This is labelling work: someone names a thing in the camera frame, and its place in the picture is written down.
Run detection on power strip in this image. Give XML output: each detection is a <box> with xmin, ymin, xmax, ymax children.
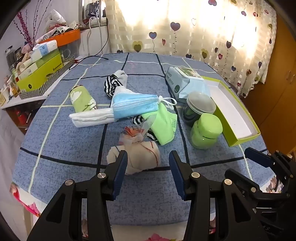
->
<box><xmin>84</xmin><ymin>1</ymin><xmax>108</xmax><ymax>22</ymax></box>

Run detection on white cable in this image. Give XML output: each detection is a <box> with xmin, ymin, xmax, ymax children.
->
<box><xmin>87</xmin><ymin>16</ymin><xmax>102</xmax><ymax>56</ymax></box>

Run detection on pale blue wet wipes packet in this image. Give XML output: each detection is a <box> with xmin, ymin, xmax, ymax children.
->
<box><xmin>165</xmin><ymin>67</ymin><xmax>211</xmax><ymax>100</ymax></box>

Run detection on red bottle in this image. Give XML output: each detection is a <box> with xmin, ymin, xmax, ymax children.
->
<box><xmin>17</xmin><ymin>111</ymin><xmax>28</xmax><ymax>125</ymax></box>

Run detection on pink decorative branches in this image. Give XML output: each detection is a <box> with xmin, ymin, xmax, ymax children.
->
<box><xmin>13</xmin><ymin>0</ymin><xmax>51</xmax><ymax>47</ymax></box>

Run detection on dark jar with clear lid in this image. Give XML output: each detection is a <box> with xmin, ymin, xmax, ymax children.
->
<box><xmin>181</xmin><ymin>91</ymin><xmax>216</xmax><ymax>127</ymax></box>

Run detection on green rabbit print towel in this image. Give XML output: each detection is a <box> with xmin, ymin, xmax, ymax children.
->
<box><xmin>69</xmin><ymin>85</ymin><xmax>97</xmax><ymax>113</ymax></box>

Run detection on striped cardboard box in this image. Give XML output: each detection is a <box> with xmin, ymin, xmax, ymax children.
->
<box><xmin>18</xmin><ymin>58</ymin><xmax>75</xmax><ymax>100</ymax></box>

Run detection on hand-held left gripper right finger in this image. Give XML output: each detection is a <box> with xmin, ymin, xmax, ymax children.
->
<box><xmin>169</xmin><ymin>151</ymin><xmax>270</xmax><ymax>241</ymax></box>

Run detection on heart print curtain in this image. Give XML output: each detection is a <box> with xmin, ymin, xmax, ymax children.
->
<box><xmin>105</xmin><ymin>0</ymin><xmax>278</xmax><ymax>98</ymax></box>

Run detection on orange tray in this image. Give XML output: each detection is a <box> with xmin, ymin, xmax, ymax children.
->
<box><xmin>35</xmin><ymin>29</ymin><xmax>81</xmax><ymax>48</ymax></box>

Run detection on white folded cloth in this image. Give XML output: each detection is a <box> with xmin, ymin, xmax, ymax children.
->
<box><xmin>115</xmin><ymin>87</ymin><xmax>142</xmax><ymax>96</ymax></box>

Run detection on light green sock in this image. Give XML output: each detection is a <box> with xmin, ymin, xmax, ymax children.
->
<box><xmin>142</xmin><ymin>103</ymin><xmax>178</xmax><ymax>146</ymax></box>

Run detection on clear wrapper with orange print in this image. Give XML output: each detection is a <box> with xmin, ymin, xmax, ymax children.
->
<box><xmin>119</xmin><ymin>120</ymin><xmax>151</xmax><ymax>145</ymax></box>

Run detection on yellow-green cardboard box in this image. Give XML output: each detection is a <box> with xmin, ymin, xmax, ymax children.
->
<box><xmin>17</xmin><ymin>54</ymin><xmax>62</xmax><ymax>91</ymax></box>

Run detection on black white striped sock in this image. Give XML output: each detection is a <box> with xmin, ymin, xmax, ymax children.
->
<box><xmin>131</xmin><ymin>115</ymin><xmax>160</xmax><ymax>142</ymax></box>
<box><xmin>105</xmin><ymin>75</ymin><xmax>125</xmax><ymax>98</ymax></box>

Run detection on wooden wardrobe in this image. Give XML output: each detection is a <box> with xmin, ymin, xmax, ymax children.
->
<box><xmin>240</xmin><ymin>16</ymin><xmax>296</xmax><ymax>158</ymax></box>

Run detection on white side table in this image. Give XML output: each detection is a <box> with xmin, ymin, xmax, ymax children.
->
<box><xmin>0</xmin><ymin>56</ymin><xmax>86</xmax><ymax>110</ymax></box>

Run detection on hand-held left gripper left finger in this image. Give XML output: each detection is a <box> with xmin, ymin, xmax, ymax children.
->
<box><xmin>26</xmin><ymin>150</ymin><xmax>128</xmax><ymax>241</ymax></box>

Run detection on green plastic jar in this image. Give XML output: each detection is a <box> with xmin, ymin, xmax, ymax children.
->
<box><xmin>190</xmin><ymin>113</ymin><xmax>223</xmax><ymax>149</ymax></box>

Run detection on black cable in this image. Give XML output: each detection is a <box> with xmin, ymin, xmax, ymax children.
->
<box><xmin>69</xmin><ymin>23</ymin><xmax>110</xmax><ymax>70</ymax></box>

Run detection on white sock with red stripes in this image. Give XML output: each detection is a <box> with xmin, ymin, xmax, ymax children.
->
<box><xmin>107</xmin><ymin>140</ymin><xmax>160</xmax><ymax>175</ymax></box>

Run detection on white towel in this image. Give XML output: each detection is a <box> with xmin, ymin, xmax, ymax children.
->
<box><xmin>69</xmin><ymin>108</ymin><xmax>116</xmax><ymax>128</ymax></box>

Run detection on white plastic bag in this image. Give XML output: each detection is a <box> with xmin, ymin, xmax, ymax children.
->
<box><xmin>45</xmin><ymin>9</ymin><xmax>67</xmax><ymax>30</ymax></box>

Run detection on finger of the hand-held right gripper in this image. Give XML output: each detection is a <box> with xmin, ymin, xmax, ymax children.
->
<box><xmin>224</xmin><ymin>169</ymin><xmax>264</xmax><ymax>198</ymax></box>
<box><xmin>244</xmin><ymin>147</ymin><xmax>278</xmax><ymax>169</ymax></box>

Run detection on green cardboard box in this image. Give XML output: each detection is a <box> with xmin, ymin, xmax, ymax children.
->
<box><xmin>200</xmin><ymin>75</ymin><xmax>261</xmax><ymax>147</ymax></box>

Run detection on white blue tissue pack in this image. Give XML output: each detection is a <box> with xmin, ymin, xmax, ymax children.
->
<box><xmin>30</xmin><ymin>40</ymin><xmax>58</xmax><ymax>62</ymax></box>

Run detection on white green flat box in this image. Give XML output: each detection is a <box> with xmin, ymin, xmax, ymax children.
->
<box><xmin>17</xmin><ymin>50</ymin><xmax>60</xmax><ymax>80</ymax></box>

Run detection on stack of blue face masks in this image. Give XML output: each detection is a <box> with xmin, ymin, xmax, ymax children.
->
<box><xmin>110</xmin><ymin>91</ymin><xmax>177</xmax><ymax>119</ymax></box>

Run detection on dark storage jar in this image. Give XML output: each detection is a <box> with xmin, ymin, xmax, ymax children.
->
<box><xmin>6</xmin><ymin>46</ymin><xmax>15</xmax><ymax>70</ymax></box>

